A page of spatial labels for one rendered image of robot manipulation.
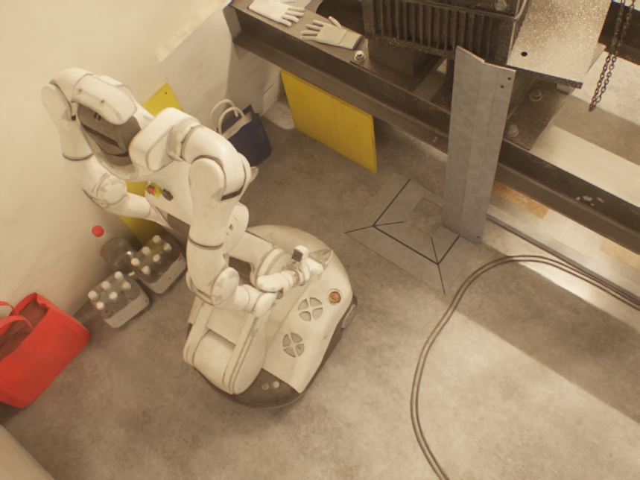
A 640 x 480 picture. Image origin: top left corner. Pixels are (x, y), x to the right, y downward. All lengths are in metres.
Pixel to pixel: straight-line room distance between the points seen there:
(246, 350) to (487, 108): 1.12
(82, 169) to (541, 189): 1.60
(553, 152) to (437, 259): 0.74
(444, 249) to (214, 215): 1.59
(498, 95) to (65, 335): 1.90
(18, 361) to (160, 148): 1.57
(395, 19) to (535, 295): 1.25
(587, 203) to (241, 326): 1.30
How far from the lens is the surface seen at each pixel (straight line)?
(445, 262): 2.75
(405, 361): 2.60
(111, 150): 1.41
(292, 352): 2.35
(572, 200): 2.48
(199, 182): 1.31
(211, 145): 1.31
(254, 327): 2.19
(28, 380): 2.86
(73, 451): 2.85
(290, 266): 1.90
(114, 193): 1.77
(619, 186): 2.26
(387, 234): 2.80
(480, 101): 2.08
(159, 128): 1.36
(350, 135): 2.88
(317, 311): 2.31
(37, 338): 2.73
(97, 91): 1.35
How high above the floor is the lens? 2.48
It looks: 62 degrees down
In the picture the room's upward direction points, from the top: 15 degrees counter-clockwise
